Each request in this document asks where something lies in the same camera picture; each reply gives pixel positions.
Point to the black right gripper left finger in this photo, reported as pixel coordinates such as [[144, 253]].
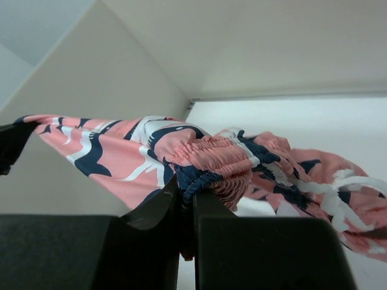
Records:
[[136, 251]]

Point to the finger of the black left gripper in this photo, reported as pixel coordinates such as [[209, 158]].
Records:
[[12, 142]]

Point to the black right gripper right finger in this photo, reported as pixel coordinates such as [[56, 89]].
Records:
[[265, 252]]

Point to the pink shark print shorts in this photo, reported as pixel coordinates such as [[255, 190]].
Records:
[[134, 160]]

